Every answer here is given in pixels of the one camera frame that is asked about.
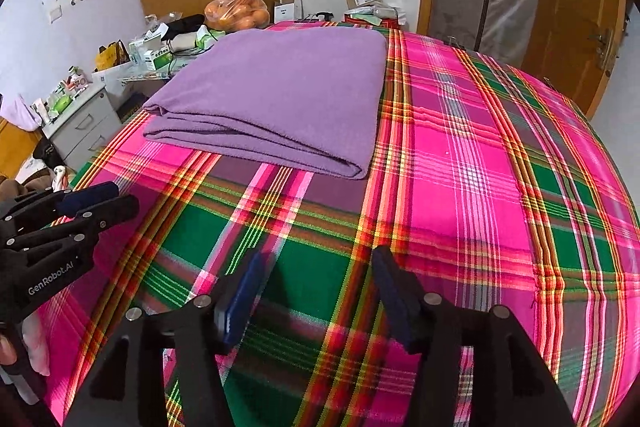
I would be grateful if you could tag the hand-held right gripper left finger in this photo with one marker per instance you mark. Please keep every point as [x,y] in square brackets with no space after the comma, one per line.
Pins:
[245,299]

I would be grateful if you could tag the bag of oranges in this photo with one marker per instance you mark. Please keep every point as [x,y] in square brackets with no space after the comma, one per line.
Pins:
[237,12]

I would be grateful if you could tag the plaid bed sheet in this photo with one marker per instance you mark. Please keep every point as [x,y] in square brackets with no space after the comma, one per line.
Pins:
[475,207]

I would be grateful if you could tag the wooden door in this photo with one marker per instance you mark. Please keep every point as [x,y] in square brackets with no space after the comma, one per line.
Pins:
[570,7]

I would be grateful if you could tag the green packet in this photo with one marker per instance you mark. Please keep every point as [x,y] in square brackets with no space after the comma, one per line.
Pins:
[60,106]

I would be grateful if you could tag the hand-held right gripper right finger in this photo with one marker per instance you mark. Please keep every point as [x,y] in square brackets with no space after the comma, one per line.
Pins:
[395,304]

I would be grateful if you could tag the red box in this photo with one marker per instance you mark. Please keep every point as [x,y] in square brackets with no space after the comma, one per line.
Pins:
[372,23]

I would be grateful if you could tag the green white medicine box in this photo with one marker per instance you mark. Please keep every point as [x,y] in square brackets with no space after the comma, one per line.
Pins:
[144,49]
[159,59]

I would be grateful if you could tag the small white box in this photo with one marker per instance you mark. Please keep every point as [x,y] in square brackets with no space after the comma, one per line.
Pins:
[288,9]

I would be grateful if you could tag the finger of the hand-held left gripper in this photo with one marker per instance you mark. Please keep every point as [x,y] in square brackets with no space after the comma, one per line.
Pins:
[112,214]
[87,199]

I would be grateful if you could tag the grey drawer cabinet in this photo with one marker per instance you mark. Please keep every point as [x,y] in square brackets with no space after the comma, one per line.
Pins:
[85,132]

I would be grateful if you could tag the purple knit sweater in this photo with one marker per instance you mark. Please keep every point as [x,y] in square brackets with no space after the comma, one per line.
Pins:
[280,92]

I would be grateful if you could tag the black pouch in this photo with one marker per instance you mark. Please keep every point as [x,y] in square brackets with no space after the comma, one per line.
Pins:
[182,26]

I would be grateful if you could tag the person's left hand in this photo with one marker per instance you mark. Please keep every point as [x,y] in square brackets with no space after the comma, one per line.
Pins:
[37,347]

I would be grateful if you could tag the pink cloth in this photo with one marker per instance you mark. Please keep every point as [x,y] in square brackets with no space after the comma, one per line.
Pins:
[14,112]

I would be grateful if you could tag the green tissue pack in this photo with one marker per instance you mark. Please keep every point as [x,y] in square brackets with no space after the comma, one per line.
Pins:
[207,38]

